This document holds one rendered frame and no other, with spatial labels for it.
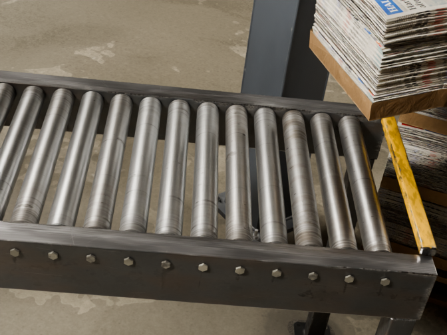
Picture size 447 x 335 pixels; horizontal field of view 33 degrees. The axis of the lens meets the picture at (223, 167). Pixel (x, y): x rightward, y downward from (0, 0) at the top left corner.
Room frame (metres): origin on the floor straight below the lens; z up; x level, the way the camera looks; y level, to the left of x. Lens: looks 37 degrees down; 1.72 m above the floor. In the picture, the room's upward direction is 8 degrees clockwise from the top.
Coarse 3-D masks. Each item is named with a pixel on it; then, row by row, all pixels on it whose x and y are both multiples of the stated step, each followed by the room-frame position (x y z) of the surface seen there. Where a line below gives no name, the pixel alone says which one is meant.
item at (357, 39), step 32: (320, 0) 1.47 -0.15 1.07; (352, 0) 1.33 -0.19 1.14; (384, 0) 1.27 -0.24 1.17; (416, 0) 1.28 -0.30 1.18; (320, 32) 1.46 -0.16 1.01; (352, 32) 1.33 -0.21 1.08; (384, 32) 1.22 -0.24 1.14; (416, 32) 1.24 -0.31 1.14; (352, 64) 1.33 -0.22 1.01; (384, 64) 1.23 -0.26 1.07; (416, 64) 1.26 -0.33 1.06; (384, 96) 1.24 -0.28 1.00
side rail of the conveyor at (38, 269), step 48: (0, 240) 0.93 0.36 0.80; (48, 240) 0.94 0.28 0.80; (96, 240) 0.96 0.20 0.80; (144, 240) 0.98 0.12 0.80; (192, 240) 0.99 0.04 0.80; (48, 288) 0.93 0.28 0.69; (96, 288) 0.94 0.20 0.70; (144, 288) 0.95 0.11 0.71; (192, 288) 0.96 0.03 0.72; (240, 288) 0.96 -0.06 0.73; (288, 288) 0.97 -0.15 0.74; (336, 288) 0.98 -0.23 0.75; (384, 288) 0.98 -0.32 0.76
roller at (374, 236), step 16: (352, 128) 1.43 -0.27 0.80; (352, 144) 1.37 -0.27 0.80; (352, 160) 1.31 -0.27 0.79; (368, 160) 1.32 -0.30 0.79; (352, 176) 1.27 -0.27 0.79; (368, 176) 1.26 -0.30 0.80; (352, 192) 1.23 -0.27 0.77; (368, 192) 1.20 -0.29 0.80; (368, 208) 1.15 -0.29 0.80; (368, 224) 1.11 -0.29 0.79; (384, 224) 1.12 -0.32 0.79; (368, 240) 1.07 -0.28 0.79; (384, 240) 1.07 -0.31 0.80
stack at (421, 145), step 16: (416, 112) 1.79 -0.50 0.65; (432, 112) 1.77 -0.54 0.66; (400, 128) 1.79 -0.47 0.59; (416, 128) 1.78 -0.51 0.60; (416, 144) 1.77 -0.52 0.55; (432, 144) 1.76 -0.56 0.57; (416, 160) 1.77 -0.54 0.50; (432, 160) 1.76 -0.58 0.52; (416, 176) 1.77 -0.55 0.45; (432, 176) 1.76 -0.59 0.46; (384, 192) 1.79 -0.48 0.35; (384, 208) 1.79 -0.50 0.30; (400, 208) 1.78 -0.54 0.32; (432, 208) 1.75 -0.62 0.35; (400, 224) 1.77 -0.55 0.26; (432, 224) 1.75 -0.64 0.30; (400, 240) 1.77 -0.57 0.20
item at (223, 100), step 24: (0, 72) 1.45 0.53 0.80; (24, 72) 1.47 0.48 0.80; (48, 96) 1.43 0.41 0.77; (144, 96) 1.44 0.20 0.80; (168, 96) 1.45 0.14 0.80; (192, 96) 1.47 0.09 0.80; (216, 96) 1.48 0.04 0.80; (240, 96) 1.49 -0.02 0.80; (264, 96) 1.51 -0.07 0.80; (72, 120) 1.43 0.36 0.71; (192, 120) 1.45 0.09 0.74; (336, 120) 1.48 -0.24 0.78; (360, 120) 1.48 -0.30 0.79; (312, 144) 1.48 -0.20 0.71
